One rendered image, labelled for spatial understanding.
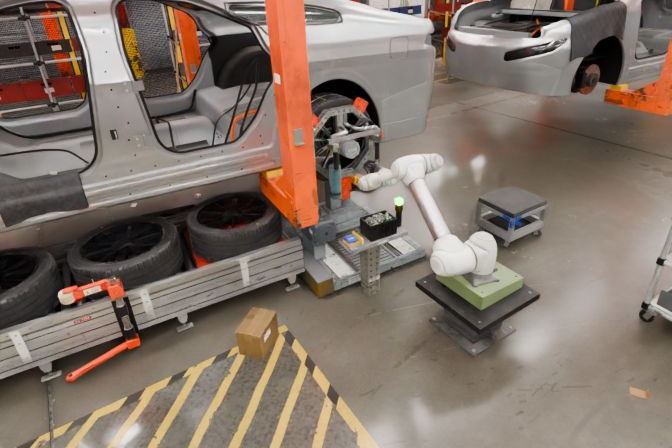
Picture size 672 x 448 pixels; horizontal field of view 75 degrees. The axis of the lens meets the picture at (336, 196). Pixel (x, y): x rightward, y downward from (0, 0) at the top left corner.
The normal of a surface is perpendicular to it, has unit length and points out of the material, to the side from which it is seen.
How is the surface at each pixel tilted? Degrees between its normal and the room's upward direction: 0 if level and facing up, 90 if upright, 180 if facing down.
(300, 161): 90
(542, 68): 90
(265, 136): 90
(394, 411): 0
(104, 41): 78
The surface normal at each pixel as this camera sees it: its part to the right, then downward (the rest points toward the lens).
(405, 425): -0.04, -0.89
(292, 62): 0.48, 0.37
